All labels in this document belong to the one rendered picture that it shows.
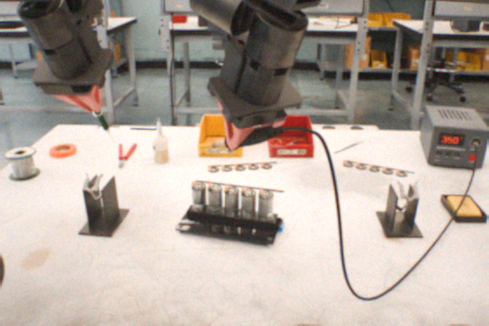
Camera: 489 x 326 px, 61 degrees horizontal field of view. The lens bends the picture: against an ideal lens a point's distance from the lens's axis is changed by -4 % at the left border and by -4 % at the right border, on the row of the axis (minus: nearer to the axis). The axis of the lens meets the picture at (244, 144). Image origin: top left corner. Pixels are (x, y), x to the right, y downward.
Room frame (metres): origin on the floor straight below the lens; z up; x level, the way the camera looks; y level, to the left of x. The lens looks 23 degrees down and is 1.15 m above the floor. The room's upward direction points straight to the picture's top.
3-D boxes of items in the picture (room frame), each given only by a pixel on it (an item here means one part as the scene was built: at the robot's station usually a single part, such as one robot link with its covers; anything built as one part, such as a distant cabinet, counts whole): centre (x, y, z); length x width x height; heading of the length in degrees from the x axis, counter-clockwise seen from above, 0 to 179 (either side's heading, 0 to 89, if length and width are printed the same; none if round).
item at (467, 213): (0.64, -0.39, 0.76); 0.07 x 0.05 x 0.02; 178
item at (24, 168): (0.79, 0.46, 0.78); 0.06 x 0.06 x 0.05
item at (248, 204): (0.60, -0.01, 0.79); 0.02 x 0.02 x 0.05
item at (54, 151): (0.90, 0.42, 0.76); 0.06 x 0.06 x 0.01
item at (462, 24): (2.99, -1.54, 0.80); 0.15 x 0.12 x 0.10; 16
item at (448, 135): (0.88, -0.47, 0.80); 0.15 x 0.12 x 0.10; 166
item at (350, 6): (2.90, -0.12, 0.90); 1.30 x 0.06 x 0.12; 87
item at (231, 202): (0.61, 0.02, 0.79); 0.02 x 0.02 x 0.05
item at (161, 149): (0.86, 0.18, 0.80); 0.03 x 0.03 x 0.10
